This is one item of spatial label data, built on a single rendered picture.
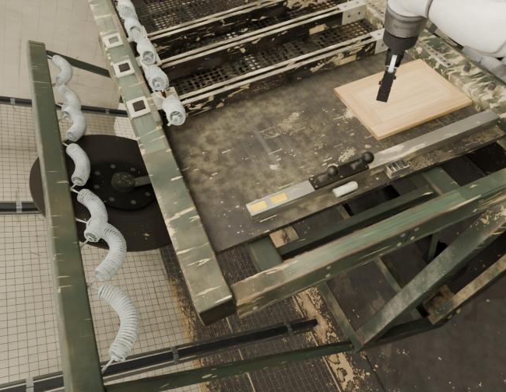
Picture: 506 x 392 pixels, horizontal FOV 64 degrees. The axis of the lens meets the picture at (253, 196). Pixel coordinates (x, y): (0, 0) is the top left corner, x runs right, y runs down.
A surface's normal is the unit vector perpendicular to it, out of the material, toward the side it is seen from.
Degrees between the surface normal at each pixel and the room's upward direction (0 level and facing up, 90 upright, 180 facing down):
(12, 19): 90
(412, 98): 60
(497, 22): 29
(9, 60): 90
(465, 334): 0
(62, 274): 90
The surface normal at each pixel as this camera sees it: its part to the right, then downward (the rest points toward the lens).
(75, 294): 0.39, -0.70
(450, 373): -0.83, 0.00
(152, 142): -0.08, -0.61
